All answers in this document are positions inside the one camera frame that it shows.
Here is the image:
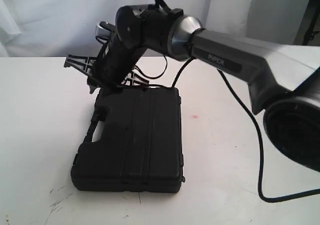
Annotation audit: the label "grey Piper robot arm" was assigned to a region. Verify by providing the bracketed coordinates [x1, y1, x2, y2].
[64, 4, 320, 171]

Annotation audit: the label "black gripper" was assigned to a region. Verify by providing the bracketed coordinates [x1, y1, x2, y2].
[63, 29, 155, 94]

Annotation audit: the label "white backdrop curtain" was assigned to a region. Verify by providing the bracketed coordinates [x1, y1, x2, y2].
[0, 0, 309, 57]

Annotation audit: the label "black stand pole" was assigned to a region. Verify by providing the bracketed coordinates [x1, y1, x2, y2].
[293, 0, 320, 47]

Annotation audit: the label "black plastic carrying case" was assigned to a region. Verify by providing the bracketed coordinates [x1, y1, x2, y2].
[70, 87, 185, 193]

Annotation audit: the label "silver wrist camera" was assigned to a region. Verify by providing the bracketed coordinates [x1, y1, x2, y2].
[95, 21, 116, 39]

